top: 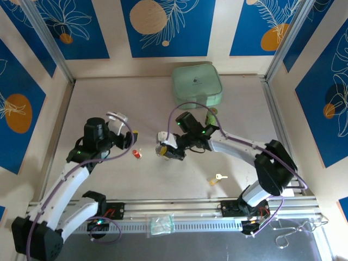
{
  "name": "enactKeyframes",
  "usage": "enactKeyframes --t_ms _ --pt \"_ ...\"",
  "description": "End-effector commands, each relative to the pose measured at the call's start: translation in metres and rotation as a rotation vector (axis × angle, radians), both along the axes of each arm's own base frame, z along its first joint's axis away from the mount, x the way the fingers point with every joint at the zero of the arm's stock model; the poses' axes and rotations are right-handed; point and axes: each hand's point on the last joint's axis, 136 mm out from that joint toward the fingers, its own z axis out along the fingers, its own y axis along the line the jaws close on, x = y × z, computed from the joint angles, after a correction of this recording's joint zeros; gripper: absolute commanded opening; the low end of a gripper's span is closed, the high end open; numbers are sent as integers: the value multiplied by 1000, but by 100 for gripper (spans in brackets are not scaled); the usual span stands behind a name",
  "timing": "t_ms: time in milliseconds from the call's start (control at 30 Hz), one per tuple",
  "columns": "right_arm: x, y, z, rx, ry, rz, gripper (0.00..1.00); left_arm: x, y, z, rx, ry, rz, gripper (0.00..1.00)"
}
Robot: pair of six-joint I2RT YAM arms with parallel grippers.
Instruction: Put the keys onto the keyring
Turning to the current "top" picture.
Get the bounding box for green cylindrical can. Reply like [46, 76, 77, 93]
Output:
[204, 108, 220, 126]

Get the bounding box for mint green zip case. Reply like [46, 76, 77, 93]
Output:
[171, 63, 225, 110]

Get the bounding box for clear plastic zip bag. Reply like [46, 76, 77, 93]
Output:
[146, 214, 176, 239]

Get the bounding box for aluminium table side rail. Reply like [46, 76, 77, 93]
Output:
[38, 80, 77, 202]
[262, 77, 327, 218]

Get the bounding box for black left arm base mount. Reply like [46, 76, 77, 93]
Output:
[86, 202, 126, 240]

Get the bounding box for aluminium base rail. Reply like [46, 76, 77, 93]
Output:
[27, 197, 328, 237]

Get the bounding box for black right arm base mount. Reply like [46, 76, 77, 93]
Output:
[219, 200, 274, 238]

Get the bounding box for aluminium frame post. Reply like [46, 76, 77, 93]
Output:
[265, 0, 316, 82]
[20, 0, 77, 84]

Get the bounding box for bent metal wire hooks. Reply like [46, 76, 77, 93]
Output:
[272, 216, 328, 250]

